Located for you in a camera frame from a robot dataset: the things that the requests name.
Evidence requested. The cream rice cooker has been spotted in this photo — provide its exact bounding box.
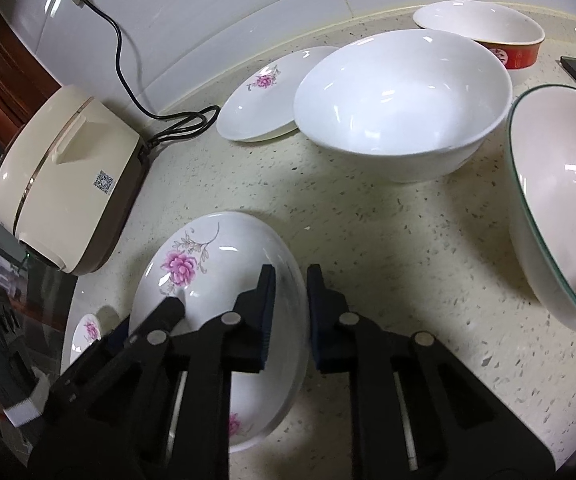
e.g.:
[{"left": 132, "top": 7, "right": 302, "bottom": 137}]
[{"left": 0, "top": 84, "right": 149, "bottom": 276}]

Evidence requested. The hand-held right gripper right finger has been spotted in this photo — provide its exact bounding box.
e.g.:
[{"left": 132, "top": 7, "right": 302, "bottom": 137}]
[{"left": 307, "top": 264, "right": 557, "bottom": 480}]

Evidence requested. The plain white bowl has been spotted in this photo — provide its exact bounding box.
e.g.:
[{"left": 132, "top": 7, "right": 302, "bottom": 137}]
[{"left": 293, "top": 29, "right": 514, "bottom": 184}]

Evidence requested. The shallow floral white plate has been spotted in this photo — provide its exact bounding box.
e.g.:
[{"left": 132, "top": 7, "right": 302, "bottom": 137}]
[{"left": 216, "top": 46, "right": 341, "bottom": 142}]

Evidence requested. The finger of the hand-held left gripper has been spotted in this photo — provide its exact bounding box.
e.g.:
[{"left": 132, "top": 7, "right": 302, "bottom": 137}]
[{"left": 43, "top": 297, "right": 186, "bottom": 424}]

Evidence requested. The red banded white bowl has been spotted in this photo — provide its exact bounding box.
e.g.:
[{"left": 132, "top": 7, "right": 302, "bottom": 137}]
[{"left": 412, "top": 1, "right": 546, "bottom": 87}]

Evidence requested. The brown wooden frame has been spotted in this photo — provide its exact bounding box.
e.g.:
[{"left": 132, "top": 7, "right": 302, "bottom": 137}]
[{"left": 0, "top": 0, "right": 64, "bottom": 137}]

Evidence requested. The small floral white plate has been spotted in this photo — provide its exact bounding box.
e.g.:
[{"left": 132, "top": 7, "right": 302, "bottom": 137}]
[{"left": 61, "top": 312, "right": 103, "bottom": 368}]

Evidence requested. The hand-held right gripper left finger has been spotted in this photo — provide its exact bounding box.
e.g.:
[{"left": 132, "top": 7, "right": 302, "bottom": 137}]
[{"left": 30, "top": 264, "right": 277, "bottom": 480}]

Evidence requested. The white bowl with pink flower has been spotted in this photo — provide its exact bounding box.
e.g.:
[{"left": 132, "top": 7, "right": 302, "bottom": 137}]
[{"left": 130, "top": 211, "right": 311, "bottom": 454}]

